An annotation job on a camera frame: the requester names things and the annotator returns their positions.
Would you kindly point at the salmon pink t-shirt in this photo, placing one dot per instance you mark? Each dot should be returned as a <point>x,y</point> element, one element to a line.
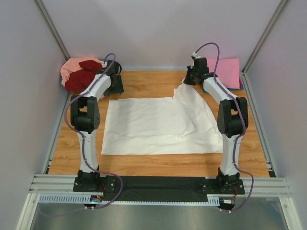
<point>72,65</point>

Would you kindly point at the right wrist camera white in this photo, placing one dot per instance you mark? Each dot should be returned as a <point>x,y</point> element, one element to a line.
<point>195,55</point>

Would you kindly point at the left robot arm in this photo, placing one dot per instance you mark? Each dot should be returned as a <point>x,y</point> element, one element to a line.
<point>85,120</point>

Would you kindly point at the grey laundry basket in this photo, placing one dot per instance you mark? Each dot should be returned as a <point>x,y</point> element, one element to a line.
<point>62,86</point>

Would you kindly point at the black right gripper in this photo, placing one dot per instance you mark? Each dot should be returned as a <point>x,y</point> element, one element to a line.
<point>186,79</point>

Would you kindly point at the aluminium front rail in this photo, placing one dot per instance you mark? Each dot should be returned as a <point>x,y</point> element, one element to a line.
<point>61,184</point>

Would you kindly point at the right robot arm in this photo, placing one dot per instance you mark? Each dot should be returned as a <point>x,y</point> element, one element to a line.
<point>232,122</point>

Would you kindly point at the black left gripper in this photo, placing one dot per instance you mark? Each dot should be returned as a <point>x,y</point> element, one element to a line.
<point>118,89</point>

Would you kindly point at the folded blue t-shirt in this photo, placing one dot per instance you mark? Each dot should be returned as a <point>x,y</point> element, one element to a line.
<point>240,88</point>

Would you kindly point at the dark red t-shirt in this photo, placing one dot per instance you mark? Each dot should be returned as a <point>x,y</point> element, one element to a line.
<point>79,80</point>

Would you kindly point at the white t-shirt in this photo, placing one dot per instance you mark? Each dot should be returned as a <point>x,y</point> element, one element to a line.
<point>181,124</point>

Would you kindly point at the aluminium frame rail right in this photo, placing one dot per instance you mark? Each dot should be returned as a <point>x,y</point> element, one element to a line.
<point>258,126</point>

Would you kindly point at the folded pink t-shirt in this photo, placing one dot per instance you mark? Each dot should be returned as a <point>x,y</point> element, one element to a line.
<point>228,72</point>

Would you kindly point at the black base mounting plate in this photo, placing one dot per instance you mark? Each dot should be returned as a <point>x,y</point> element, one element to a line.
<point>166,189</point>

